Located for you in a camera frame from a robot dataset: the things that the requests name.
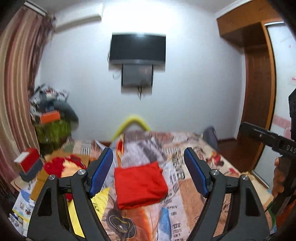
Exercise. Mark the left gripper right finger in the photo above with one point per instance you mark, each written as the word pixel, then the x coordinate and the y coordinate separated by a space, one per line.
pixel 246 219

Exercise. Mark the red jacket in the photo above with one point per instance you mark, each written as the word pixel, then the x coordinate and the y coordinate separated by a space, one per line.
pixel 139 186

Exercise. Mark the person right hand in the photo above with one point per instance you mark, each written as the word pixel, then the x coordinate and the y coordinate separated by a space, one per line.
pixel 278 179

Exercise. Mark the yellow cloth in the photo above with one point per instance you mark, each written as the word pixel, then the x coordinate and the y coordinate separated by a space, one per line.
pixel 86 214

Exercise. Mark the red and white box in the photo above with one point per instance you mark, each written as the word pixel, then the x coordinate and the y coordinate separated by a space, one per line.
pixel 29 164

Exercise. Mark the dark blue bag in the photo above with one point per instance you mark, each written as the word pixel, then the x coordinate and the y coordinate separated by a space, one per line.
pixel 210 137

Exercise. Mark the green bag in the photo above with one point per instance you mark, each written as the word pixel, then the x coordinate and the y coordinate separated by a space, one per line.
pixel 54 133

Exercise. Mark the orange box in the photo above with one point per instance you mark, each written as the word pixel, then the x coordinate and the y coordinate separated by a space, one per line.
pixel 50 117

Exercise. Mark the dark grey plush pile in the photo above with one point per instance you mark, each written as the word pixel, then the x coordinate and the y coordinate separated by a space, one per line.
pixel 66 110

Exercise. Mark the wooden door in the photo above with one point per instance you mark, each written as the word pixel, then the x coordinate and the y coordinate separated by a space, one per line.
pixel 244 28

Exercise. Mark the yellow curved pillow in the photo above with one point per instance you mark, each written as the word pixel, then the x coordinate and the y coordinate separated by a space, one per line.
pixel 133 121

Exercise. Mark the grey panel under television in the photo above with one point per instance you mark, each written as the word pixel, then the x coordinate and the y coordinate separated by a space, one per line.
pixel 137 75

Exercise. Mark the striped curtain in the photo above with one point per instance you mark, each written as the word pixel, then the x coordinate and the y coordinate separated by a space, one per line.
pixel 22 46

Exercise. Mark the air conditioner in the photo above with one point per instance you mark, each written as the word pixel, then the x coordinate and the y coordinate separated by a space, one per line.
pixel 76 16

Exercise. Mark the wall mounted television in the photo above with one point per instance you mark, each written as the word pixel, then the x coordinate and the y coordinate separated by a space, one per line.
pixel 137 49

